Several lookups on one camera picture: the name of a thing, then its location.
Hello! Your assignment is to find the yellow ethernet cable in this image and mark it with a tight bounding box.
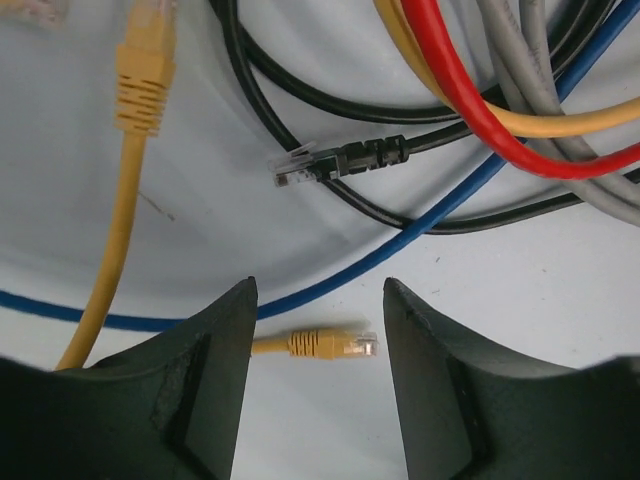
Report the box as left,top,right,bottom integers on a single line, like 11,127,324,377
249,327,380,361
52,0,179,371

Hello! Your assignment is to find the black power cable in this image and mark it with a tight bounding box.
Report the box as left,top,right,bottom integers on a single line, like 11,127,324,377
214,0,640,236

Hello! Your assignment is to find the grey coiled ethernet cable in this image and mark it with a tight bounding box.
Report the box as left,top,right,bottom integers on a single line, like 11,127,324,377
472,0,640,224

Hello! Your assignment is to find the red ethernet cable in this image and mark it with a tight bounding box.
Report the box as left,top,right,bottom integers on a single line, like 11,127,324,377
399,0,640,181

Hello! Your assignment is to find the blue ethernet cable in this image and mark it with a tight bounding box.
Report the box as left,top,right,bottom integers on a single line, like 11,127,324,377
0,0,640,334

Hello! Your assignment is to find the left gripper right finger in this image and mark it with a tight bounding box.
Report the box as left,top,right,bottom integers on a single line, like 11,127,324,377
382,277,601,480

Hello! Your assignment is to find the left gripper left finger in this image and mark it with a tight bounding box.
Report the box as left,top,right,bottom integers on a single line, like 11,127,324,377
92,275,259,480

